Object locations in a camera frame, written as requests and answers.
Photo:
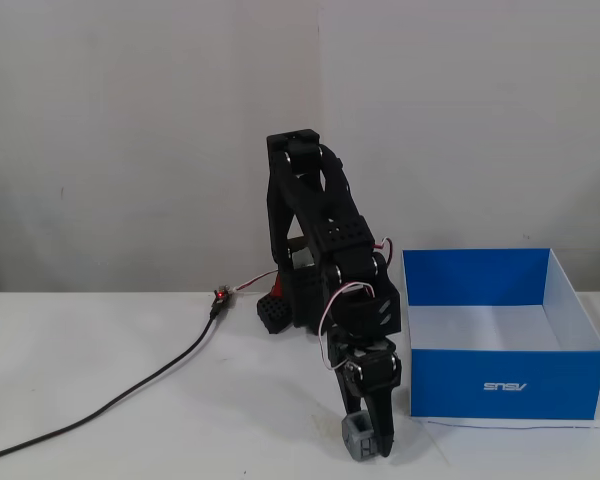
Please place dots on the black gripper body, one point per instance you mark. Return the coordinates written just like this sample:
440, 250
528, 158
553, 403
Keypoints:
373, 371

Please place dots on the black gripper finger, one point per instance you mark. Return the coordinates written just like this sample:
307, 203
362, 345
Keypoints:
382, 420
341, 375

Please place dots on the gray block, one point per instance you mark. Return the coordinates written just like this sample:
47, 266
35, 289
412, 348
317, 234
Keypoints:
355, 437

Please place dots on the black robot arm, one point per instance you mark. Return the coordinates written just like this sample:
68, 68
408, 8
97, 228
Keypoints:
305, 200

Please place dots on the blue and white cardboard box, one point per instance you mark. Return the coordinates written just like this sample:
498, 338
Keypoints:
505, 385

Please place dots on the black perforated clamp foot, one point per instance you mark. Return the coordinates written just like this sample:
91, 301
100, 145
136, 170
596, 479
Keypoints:
274, 314

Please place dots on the red table clamp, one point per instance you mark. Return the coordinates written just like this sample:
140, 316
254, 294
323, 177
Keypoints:
276, 290

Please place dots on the small controller board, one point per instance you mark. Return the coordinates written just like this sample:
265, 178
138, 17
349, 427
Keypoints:
221, 296

